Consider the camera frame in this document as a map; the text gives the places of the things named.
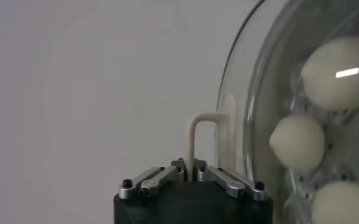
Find glass lid with cream handle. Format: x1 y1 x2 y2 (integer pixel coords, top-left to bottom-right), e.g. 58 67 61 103
185 0 359 224

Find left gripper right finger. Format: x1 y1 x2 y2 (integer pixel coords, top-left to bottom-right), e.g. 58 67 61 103
194 158 270 202

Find white steamed baozi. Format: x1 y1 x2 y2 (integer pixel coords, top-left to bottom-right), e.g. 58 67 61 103
269 114 325 172
311 181 359 224
300 36 359 111

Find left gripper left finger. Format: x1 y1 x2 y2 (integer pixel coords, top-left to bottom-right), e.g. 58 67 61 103
118 157 187 200

